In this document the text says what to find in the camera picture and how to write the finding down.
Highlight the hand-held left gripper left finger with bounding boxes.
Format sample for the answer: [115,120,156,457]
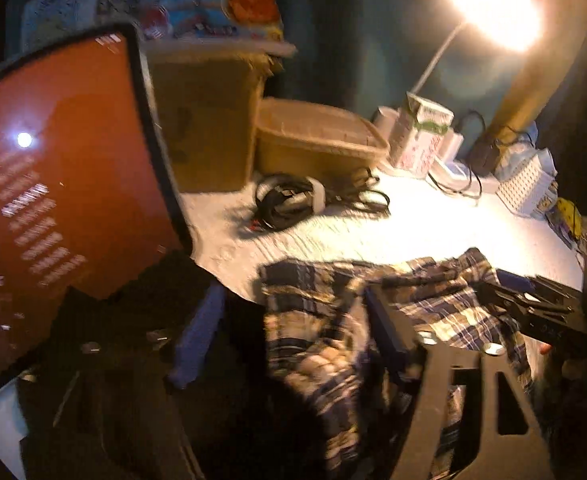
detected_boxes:
[51,280,227,431]

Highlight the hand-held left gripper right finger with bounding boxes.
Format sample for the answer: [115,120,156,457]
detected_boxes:
[363,285,557,480]

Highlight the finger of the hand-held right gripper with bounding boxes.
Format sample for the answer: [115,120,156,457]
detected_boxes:
[472,281,581,333]
[493,268,585,307]

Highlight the plaid flannel shirt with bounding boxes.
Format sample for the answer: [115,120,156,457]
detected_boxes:
[258,247,535,480]

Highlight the black cloth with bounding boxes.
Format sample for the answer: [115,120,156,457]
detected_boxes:
[18,250,335,480]

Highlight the white woven basket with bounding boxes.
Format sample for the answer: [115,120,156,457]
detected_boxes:
[493,147,557,219]

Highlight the white textured tablecloth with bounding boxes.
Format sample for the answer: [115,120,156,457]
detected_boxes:
[178,160,587,312]

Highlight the dark power adapter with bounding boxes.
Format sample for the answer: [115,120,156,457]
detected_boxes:
[473,137,499,174]

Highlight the packets in basket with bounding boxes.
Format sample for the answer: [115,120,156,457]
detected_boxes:
[498,125,542,162]

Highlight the white green milk carton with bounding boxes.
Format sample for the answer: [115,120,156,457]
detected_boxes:
[388,92,455,177]

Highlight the yellow curtain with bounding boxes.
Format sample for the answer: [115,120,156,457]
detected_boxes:
[488,10,587,142]

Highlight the brown cardboard box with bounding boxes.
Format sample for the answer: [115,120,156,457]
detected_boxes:
[144,42,297,194]

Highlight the computer monitor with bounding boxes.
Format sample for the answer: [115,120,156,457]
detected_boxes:
[0,22,194,396]

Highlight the white desk lamp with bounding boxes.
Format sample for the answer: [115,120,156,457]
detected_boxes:
[411,0,545,98]

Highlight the printed snack bag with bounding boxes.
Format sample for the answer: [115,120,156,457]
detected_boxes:
[141,0,282,41]

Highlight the printed white box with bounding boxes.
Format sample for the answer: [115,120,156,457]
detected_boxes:
[21,0,142,58]

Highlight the black cable bundle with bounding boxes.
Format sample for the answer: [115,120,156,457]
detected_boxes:
[251,172,392,234]

